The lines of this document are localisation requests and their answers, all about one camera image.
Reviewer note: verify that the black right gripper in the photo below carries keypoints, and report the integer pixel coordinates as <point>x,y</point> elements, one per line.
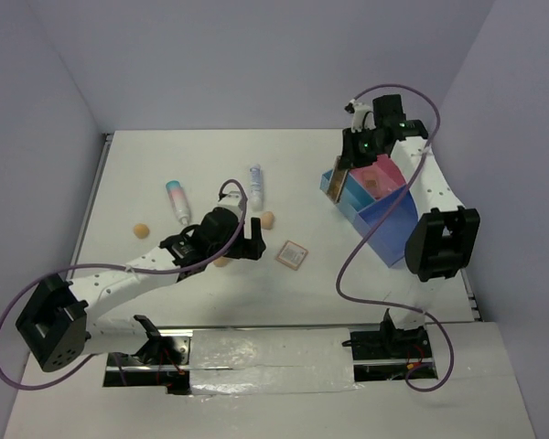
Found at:
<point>350,157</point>

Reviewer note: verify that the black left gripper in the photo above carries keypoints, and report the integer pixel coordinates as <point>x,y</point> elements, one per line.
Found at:
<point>249,248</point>

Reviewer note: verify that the gold long eyeshadow palette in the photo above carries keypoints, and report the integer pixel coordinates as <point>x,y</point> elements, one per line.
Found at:
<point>337,180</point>

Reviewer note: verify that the beige makeup sponge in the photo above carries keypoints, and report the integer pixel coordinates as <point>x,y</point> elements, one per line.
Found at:
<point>141,231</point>
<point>221,262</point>
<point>267,220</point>

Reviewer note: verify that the peach square compact box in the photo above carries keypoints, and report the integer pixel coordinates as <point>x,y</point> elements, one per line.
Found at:
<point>292,255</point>

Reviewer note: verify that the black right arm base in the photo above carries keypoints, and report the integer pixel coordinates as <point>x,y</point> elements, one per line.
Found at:
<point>390,353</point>

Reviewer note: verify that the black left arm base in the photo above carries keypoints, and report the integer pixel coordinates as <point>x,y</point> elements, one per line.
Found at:
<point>162,360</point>

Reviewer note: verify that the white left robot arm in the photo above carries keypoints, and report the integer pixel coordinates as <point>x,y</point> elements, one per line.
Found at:
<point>64,319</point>

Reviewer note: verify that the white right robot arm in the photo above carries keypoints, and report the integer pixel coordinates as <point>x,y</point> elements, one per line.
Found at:
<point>441,242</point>

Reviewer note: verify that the light blue organizer bin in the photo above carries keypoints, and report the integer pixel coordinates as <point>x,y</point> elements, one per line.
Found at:
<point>354,198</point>

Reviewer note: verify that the white tube blue print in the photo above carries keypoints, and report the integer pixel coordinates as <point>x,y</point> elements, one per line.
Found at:
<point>256,190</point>

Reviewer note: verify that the dark blue organizer bin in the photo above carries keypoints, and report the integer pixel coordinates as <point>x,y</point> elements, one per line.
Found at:
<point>389,240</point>

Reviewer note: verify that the pink blue gradient bottle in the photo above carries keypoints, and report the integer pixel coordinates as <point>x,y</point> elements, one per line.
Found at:
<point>179,202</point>

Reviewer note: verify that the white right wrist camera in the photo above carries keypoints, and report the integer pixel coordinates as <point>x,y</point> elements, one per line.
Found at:
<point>359,112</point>

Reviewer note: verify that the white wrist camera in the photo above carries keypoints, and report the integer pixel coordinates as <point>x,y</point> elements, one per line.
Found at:
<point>359,112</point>
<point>234,202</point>

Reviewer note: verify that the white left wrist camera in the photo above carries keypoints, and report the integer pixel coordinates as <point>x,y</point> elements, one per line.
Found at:
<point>234,202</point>

